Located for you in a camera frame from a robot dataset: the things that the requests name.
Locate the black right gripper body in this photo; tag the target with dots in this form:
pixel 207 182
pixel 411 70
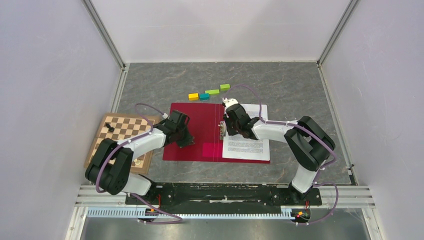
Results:
pixel 233 127

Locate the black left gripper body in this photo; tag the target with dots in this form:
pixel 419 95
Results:
pixel 179 130

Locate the silver metal folder clip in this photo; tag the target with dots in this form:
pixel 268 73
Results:
pixel 222 130

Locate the printed white paper sheets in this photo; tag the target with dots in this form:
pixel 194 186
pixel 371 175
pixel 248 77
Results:
pixel 241 150

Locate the red clip file folder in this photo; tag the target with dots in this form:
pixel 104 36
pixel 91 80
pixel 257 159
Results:
pixel 203 126

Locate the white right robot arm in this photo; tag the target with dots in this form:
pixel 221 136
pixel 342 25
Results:
pixel 309 143

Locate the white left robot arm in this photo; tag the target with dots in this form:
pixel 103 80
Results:
pixel 110 167

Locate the yellow block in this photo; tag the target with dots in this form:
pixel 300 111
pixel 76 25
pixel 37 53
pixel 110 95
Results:
pixel 193 96

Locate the short lime green block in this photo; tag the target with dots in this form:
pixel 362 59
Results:
pixel 225 87

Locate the teal block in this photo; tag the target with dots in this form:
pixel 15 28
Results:
pixel 204 96

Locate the long lime green block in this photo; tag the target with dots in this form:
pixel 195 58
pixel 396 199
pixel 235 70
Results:
pixel 212 92

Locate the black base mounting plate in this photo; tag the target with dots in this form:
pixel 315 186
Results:
pixel 227 198

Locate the wooden chessboard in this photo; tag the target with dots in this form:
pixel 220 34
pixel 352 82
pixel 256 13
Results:
pixel 126 126

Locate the black chess piece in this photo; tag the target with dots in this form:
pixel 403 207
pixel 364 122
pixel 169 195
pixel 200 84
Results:
pixel 109 127

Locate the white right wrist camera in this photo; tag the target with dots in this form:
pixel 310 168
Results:
pixel 228 102

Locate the white comb cable duct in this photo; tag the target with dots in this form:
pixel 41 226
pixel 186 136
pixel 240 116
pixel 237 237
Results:
pixel 142 213

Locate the aluminium frame post left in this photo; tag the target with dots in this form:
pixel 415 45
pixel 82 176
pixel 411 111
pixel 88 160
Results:
pixel 100 26

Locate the aluminium frame post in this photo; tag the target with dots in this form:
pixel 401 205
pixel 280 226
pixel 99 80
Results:
pixel 352 4
pixel 100 26

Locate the aluminium frame post right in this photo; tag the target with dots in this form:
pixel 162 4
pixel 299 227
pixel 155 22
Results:
pixel 352 4

